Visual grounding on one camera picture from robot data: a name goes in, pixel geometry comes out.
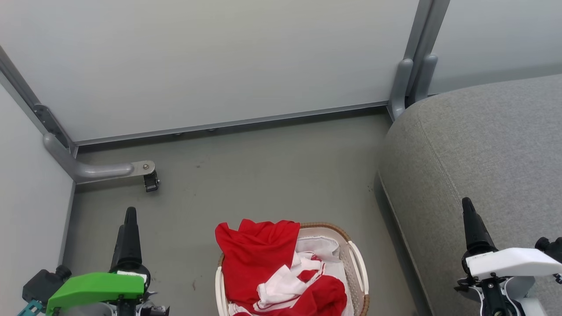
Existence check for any grey post foot tube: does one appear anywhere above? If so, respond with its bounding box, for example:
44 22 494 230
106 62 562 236
414 53 439 104
390 58 414 120

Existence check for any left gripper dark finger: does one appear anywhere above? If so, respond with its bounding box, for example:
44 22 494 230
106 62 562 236
110 225 126 269
124 207 144 266

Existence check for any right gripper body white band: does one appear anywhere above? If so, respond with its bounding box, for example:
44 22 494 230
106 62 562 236
455 247 562 316

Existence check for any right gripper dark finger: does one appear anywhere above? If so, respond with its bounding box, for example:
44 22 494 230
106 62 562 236
461 197 498 256

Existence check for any grey fabric sofa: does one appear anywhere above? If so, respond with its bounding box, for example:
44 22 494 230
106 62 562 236
375 74 562 316

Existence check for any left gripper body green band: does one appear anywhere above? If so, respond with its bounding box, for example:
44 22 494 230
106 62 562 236
46 262 170 316

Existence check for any grey partition post dark bracket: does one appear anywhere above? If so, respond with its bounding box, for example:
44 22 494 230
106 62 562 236
0 44 79 156

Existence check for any red and white jersey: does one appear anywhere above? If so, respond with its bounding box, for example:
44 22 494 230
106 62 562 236
214 219 348 316

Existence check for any white cloth basket liner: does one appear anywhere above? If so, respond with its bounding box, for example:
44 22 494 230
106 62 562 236
293 236 355 316

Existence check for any white laundry basket brown rim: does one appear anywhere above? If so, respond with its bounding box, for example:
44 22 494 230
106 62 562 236
214 222 370 316

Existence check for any black caster wheel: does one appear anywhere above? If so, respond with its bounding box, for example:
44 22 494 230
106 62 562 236
143 170 160 193

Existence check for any grey partition foot tube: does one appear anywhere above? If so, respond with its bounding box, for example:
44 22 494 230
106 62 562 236
42 133 156 184

